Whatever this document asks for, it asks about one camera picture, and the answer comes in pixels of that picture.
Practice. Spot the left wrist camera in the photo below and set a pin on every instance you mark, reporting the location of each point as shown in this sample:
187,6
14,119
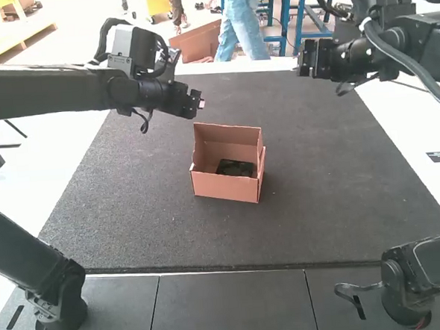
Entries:
126,43

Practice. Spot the black square fan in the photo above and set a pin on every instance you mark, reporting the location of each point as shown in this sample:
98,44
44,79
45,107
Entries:
235,168

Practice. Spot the wooden pallet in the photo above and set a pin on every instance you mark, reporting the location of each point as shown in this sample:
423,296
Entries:
3,36

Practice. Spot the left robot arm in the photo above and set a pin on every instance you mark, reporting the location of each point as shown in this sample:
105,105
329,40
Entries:
32,90

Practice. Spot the dark base panel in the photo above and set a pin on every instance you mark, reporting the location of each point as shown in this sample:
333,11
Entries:
117,313
338,322
232,310

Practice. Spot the blue metal frame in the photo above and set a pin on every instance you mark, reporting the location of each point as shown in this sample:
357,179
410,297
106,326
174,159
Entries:
297,18

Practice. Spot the cardboard box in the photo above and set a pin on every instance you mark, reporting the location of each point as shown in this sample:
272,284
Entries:
225,189

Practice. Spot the black mat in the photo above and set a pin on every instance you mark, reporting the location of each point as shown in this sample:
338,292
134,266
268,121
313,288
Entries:
319,203

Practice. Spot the black label sticker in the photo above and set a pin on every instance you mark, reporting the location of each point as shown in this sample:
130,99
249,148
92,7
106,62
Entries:
437,157

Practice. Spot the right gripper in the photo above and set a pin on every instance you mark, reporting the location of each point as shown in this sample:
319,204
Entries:
320,59

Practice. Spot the person's legs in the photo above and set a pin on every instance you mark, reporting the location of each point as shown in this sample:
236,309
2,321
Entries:
243,21
177,6

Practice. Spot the brown cardboard sheet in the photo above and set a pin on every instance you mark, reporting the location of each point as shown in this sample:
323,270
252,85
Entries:
197,43

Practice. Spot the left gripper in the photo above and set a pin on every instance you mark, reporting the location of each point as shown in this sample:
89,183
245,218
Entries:
182,100

